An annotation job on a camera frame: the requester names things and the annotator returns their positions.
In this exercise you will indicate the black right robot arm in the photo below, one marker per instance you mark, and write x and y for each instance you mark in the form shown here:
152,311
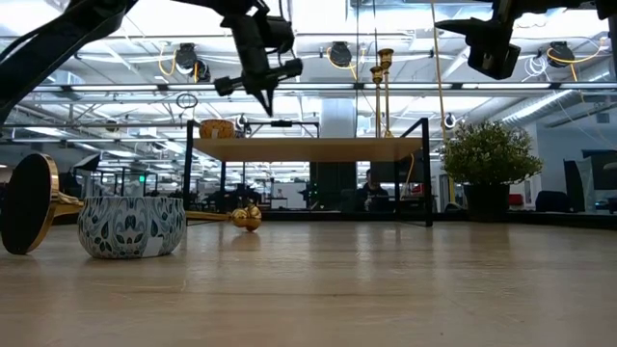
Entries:
530,4

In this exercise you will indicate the orange patterned candle tin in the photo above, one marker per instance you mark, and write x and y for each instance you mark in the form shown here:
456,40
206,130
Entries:
217,129

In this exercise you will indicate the wooden shelf with black legs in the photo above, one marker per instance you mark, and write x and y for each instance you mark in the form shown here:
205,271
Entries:
308,150

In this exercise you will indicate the white building column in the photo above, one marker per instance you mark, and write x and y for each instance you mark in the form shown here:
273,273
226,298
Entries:
337,120

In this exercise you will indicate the gold candlestick holder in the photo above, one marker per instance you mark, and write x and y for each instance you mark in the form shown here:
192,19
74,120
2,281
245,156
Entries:
29,202
385,58
377,74

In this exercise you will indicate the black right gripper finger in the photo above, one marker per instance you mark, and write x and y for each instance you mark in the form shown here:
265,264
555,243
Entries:
472,23
479,31

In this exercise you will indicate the dark office chair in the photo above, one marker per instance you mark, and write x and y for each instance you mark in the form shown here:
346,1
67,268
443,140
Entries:
552,202

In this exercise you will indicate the red box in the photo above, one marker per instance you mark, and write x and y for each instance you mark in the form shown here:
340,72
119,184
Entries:
516,199

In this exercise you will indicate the teal white floral candle tin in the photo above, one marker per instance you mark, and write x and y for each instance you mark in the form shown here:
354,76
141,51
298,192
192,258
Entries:
130,226

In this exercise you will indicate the green potted plant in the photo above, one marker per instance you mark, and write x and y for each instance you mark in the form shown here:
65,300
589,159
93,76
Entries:
489,159

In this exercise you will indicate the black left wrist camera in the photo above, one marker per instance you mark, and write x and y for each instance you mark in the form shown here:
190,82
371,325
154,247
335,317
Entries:
279,34

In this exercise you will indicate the person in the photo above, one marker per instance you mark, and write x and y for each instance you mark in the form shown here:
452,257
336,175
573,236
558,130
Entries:
371,193

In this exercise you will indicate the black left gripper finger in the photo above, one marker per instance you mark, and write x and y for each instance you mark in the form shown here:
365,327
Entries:
262,98
271,96

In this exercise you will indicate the dark background monitor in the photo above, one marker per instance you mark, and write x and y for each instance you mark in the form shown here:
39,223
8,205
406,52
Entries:
600,168

